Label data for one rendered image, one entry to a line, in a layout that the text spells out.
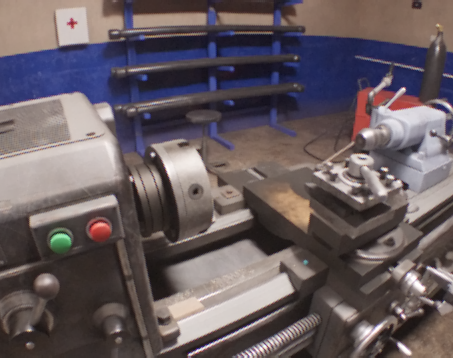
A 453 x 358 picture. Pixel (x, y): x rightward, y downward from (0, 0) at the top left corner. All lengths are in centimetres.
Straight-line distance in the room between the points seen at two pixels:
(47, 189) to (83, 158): 7
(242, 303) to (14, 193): 61
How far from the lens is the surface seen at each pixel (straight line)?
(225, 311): 84
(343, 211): 79
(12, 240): 50
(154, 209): 72
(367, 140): 124
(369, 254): 91
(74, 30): 357
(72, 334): 62
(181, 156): 73
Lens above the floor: 149
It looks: 27 degrees down
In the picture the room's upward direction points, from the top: straight up
